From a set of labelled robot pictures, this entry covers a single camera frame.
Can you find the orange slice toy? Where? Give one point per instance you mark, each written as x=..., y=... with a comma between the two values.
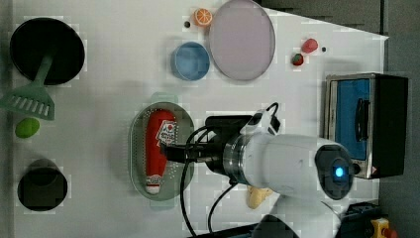
x=202, y=17

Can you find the yellow plush toy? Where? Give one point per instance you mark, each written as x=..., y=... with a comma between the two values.
x=256, y=196

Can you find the red plush ketchup bottle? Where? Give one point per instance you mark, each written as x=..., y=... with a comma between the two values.
x=160, y=129

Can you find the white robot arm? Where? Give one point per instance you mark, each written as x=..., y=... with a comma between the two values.
x=313, y=176

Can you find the green slotted spatula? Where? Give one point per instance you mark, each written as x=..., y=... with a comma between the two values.
x=32, y=99

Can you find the blue bowl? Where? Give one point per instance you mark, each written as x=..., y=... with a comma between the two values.
x=189, y=61

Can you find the grey round plate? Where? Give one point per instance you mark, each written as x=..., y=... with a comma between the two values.
x=242, y=39

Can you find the black round pan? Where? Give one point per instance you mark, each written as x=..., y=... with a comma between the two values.
x=31, y=40

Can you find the silver toaster oven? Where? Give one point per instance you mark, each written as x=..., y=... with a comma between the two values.
x=367, y=114

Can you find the pink plush toy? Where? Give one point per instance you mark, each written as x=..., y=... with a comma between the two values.
x=309, y=46

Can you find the yellow red emergency button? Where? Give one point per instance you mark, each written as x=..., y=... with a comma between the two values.
x=381, y=229

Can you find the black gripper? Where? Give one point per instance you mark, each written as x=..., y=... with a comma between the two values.
x=225, y=128

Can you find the red strawberry toy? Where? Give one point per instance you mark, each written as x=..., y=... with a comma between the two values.
x=297, y=59

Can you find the green oval strainer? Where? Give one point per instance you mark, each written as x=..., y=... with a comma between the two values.
x=170, y=183

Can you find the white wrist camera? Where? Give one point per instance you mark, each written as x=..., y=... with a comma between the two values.
x=262, y=121

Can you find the black cup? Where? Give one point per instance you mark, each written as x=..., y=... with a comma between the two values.
x=43, y=187

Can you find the green lime toy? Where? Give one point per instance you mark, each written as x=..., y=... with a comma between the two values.
x=27, y=128

